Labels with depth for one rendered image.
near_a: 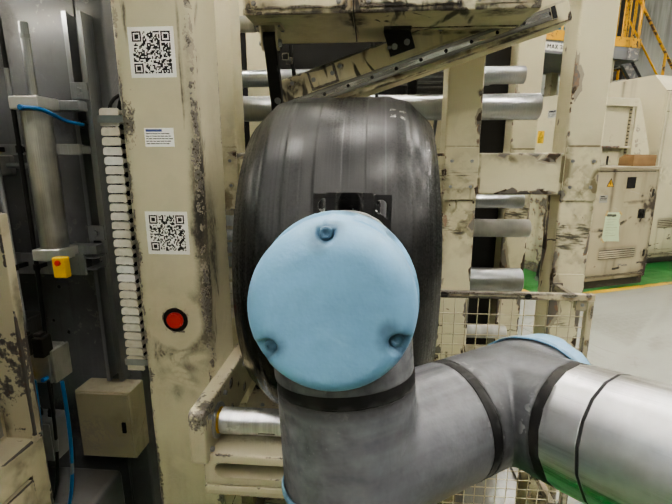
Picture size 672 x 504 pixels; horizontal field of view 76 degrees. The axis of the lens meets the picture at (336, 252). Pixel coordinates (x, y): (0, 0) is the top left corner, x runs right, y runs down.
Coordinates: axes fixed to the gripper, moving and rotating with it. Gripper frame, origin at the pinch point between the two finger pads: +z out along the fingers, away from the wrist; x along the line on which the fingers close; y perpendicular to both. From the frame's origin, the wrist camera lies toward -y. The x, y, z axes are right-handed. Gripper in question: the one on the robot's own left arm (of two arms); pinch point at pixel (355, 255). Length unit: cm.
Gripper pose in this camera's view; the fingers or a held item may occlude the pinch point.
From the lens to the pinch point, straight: 52.8
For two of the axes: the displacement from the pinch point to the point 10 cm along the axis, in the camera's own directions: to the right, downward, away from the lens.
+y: 0.2, -9.9, -1.2
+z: 0.8, -1.1, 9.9
